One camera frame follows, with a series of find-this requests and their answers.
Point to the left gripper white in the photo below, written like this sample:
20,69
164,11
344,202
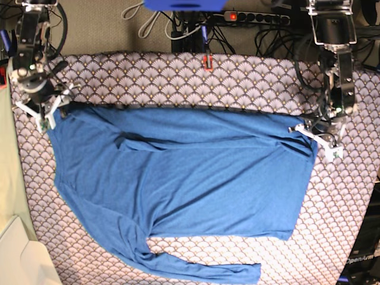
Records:
332,148

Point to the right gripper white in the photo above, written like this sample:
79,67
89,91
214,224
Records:
42,106

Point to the blue long-sleeve T-shirt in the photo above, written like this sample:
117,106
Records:
133,174

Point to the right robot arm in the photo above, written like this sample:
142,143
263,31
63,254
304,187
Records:
29,68

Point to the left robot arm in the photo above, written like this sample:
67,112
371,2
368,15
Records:
334,33

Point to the fan-patterned tablecloth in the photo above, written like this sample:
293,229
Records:
335,203

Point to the black OpenArm box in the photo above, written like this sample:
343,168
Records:
362,265

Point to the blue box at top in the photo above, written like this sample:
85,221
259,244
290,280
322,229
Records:
185,5

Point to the red black table clamp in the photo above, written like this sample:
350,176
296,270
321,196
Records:
208,62

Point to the white bin at corner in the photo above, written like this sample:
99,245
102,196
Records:
24,261

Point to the blue handled clamp left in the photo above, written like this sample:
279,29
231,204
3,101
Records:
10,42

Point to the black power strip red switch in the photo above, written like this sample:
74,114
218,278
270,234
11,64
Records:
256,18

